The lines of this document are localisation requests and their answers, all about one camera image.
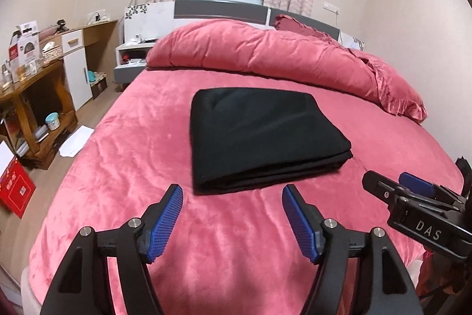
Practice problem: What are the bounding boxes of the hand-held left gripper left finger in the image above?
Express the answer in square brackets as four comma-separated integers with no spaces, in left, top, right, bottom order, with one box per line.
[40,183,184,315]

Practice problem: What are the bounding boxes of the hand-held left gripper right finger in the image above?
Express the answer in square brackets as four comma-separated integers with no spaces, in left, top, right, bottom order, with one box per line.
[282,184,425,315]

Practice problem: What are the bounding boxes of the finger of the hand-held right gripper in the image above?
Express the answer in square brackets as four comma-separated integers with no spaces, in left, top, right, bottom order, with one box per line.
[362,170,410,207]
[399,172,448,198]

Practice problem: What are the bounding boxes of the black pants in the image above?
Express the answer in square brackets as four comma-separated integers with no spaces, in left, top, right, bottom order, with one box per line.
[190,88,354,195]

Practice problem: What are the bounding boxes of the pink bed sheet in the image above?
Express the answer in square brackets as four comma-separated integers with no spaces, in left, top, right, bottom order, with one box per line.
[20,66,465,315]

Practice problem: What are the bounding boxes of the pink ruffled pillow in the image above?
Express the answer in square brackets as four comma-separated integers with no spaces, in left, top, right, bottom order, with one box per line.
[347,48,428,124]
[275,15,338,43]

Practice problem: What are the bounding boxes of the white paper sheet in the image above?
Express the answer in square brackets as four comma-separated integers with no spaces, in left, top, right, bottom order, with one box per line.
[59,125,95,158]

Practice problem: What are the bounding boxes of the white leaf print panel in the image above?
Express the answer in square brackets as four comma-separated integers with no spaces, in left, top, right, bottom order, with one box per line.
[123,3,175,43]
[339,31,366,52]

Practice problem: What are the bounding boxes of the dark box under desk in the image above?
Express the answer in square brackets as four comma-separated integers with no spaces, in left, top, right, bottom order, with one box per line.
[90,77,109,100]

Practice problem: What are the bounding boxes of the red cardboard box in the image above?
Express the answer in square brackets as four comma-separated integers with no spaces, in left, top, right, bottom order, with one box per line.
[0,141,37,219]

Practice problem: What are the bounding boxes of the grey white nightstand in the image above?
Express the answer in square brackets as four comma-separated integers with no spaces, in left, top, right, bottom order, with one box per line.
[114,38,160,85]

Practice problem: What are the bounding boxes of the white front desk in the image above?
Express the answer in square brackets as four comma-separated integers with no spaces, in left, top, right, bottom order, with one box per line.
[39,19,119,111]

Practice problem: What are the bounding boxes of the pink duvet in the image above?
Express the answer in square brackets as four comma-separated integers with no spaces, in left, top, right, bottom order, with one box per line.
[145,19,384,105]

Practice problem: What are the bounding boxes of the wooden table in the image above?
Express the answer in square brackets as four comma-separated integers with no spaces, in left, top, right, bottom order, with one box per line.
[0,58,79,170]

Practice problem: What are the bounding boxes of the white power strip on desk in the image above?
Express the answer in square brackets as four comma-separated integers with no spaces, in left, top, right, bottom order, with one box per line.
[86,10,110,24]

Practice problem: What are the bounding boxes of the grey headboard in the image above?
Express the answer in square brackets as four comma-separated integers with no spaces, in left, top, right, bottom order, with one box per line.
[173,0,340,43]

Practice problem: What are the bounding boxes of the white red product box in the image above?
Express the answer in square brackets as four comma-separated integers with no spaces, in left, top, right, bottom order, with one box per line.
[7,21,41,65]

